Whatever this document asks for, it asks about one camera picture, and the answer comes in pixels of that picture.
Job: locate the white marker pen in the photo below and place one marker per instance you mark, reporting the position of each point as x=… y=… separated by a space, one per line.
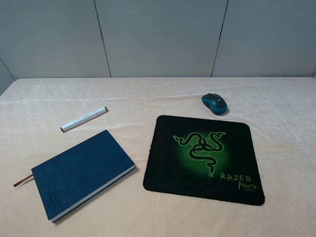
x=83 y=119

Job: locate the black green Razer mouse pad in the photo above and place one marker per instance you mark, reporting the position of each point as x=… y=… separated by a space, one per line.
x=204 y=158

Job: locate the dark blue notebook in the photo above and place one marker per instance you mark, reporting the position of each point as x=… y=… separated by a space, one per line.
x=74 y=176

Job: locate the black and blue wireless mouse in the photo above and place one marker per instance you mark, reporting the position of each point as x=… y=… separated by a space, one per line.
x=215 y=103

